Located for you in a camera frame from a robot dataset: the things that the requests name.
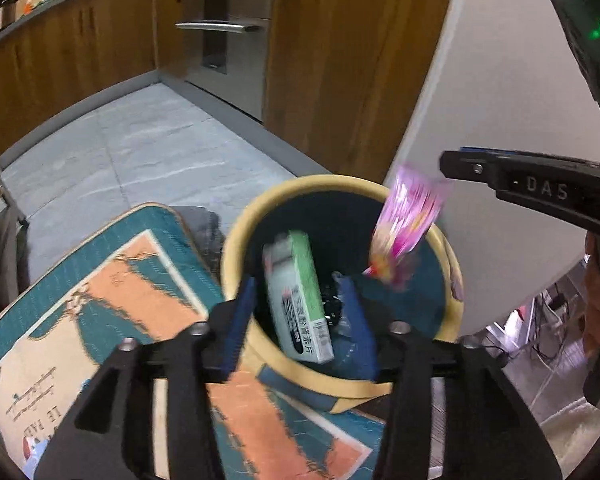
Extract white green medicine box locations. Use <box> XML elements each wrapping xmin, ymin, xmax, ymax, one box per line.
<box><xmin>262</xmin><ymin>231</ymin><xmax>335</xmax><ymax>364</ymax></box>

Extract pink snack wrapper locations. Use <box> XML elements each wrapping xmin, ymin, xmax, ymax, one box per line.
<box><xmin>365</xmin><ymin>165</ymin><xmax>452</xmax><ymax>292</ymax></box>

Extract teal yellow-rimmed trash bin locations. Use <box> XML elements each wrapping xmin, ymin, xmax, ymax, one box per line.
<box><xmin>221</xmin><ymin>176</ymin><xmax>464</xmax><ymax>414</ymax></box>

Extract wooden kitchen cabinets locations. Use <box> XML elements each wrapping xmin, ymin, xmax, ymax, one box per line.
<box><xmin>0</xmin><ymin>0</ymin><xmax>450</xmax><ymax>182</ymax></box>

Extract person's right hand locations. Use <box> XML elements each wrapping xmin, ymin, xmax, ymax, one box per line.
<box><xmin>582</xmin><ymin>232</ymin><xmax>600</xmax><ymax>358</ymax></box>

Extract white refrigerator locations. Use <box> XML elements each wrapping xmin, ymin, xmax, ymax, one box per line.
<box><xmin>394</xmin><ymin>0</ymin><xmax>600</xmax><ymax>334</ymax></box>

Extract teal orange floor mat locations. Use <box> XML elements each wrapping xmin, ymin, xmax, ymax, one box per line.
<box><xmin>0</xmin><ymin>205</ymin><xmax>384</xmax><ymax>479</ymax></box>

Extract stainless steel built-in oven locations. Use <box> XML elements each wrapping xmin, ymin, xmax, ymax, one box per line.
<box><xmin>175</xmin><ymin>0</ymin><xmax>273</xmax><ymax>120</ymax></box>

